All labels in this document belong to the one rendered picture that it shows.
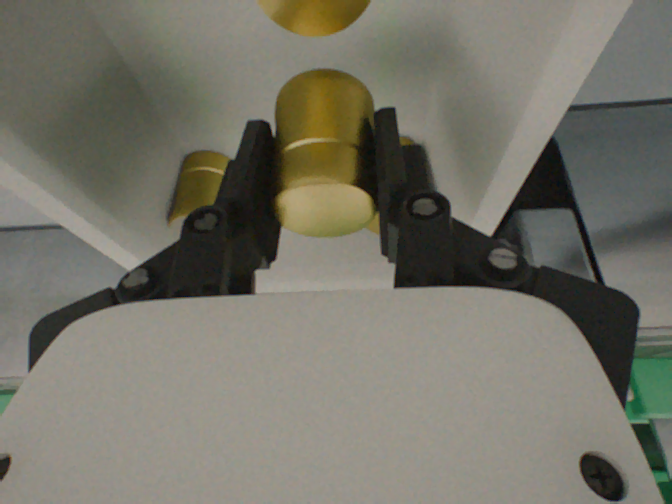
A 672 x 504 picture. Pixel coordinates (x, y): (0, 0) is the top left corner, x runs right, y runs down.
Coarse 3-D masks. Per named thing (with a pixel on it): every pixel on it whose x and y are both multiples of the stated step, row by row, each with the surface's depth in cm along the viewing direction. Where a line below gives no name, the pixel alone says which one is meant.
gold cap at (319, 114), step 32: (288, 96) 12; (320, 96) 12; (352, 96) 12; (288, 128) 12; (320, 128) 11; (352, 128) 11; (288, 160) 11; (320, 160) 11; (352, 160) 11; (288, 192) 11; (320, 192) 11; (352, 192) 11; (288, 224) 12; (320, 224) 12; (352, 224) 12
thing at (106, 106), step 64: (0, 0) 11; (64, 0) 14; (128, 0) 14; (192, 0) 14; (384, 0) 14; (448, 0) 14; (512, 0) 10; (576, 0) 7; (0, 64) 11; (64, 64) 14; (128, 64) 17; (192, 64) 17; (256, 64) 17; (320, 64) 17; (384, 64) 17; (448, 64) 16; (512, 64) 10; (576, 64) 9; (0, 128) 11; (64, 128) 14; (128, 128) 17; (192, 128) 20; (448, 128) 17; (512, 128) 11; (64, 192) 14; (128, 192) 17; (448, 192) 18; (512, 192) 13; (128, 256) 18; (320, 256) 22
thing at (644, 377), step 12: (636, 360) 17; (648, 360) 17; (660, 360) 17; (636, 372) 17; (648, 372) 17; (660, 372) 17; (636, 384) 17; (648, 384) 16; (660, 384) 16; (636, 396) 16; (648, 396) 16; (660, 396) 16; (636, 408) 17; (648, 408) 16; (660, 408) 16; (648, 420) 16; (660, 420) 16; (660, 432) 16; (660, 444) 16; (660, 492) 15
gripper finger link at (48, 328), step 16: (112, 288) 10; (80, 304) 9; (96, 304) 9; (112, 304) 9; (48, 320) 9; (64, 320) 9; (32, 336) 9; (48, 336) 9; (32, 352) 9; (32, 368) 8
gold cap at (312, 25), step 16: (256, 0) 10; (272, 0) 10; (288, 0) 10; (304, 0) 10; (320, 0) 10; (336, 0) 10; (352, 0) 10; (368, 0) 10; (272, 16) 10; (288, 16) 10; (304, 16) 10; (320, 16) 10; (336, 16) 10; (352, 16) 10; (304, 32) 11; (320, 32) 11; (336, 32) 11
